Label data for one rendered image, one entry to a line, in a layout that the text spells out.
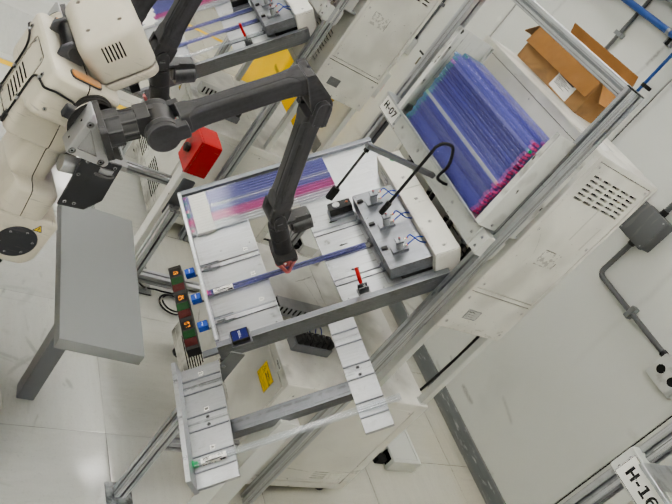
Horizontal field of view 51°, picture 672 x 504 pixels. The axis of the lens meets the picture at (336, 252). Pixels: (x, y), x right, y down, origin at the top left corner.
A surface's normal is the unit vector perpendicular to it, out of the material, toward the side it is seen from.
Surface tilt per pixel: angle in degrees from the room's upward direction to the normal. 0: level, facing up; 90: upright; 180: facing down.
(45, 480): 0
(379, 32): 90
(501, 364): 90
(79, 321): 0
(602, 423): 90
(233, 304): 43
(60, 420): 0
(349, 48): 90
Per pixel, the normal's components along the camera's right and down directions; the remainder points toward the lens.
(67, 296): 0.57, -0.69
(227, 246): -0.11, -0.67
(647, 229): -0.76, -0.25
